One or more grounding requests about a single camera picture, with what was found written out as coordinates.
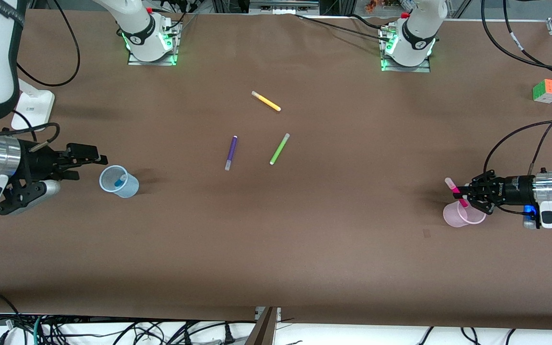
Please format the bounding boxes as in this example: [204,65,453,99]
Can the pink marker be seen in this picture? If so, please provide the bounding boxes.
[444,177,470,208]

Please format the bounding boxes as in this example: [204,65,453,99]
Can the translucent pink plastic cup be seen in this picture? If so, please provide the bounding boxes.
[443,197,487,228]

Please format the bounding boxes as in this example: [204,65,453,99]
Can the translucent blue plastic cup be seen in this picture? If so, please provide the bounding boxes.
[99,165,140,199]

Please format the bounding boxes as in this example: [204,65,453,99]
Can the white rectangular stand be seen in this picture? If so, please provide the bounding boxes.
[11,78,56,132]

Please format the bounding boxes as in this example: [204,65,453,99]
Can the colourful puzzle cube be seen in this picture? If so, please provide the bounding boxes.
[533,79,552,104]

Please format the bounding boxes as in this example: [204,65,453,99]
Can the purple marker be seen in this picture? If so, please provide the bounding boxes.
[224,136,238,172]

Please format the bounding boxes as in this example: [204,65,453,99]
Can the yellow marker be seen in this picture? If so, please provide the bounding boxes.
[251,91,282,112]

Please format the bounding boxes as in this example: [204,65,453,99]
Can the green marker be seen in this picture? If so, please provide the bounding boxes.
[269,133,291,166]

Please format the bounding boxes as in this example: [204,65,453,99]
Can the brown table cover sheet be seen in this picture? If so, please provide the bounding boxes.
[0,10,552,331]

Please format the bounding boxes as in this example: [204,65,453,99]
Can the silver metal box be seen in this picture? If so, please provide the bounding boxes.
[250,0,320,15]

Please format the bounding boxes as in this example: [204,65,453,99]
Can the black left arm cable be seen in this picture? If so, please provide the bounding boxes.
[480,0,552,175]

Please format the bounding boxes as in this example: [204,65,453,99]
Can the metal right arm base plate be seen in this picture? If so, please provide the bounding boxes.
[127,19,180,67]

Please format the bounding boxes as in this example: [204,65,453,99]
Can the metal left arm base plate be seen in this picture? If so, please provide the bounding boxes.
[380,24,431,73]

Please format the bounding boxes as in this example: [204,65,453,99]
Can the teal cable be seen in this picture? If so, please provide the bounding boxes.
[32,315,45,345]

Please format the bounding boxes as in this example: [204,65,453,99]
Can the black cable on table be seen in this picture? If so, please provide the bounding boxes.
[295,13,388,39]

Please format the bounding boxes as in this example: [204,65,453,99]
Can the aluminium frame post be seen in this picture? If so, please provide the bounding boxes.
[245,307,282,345]

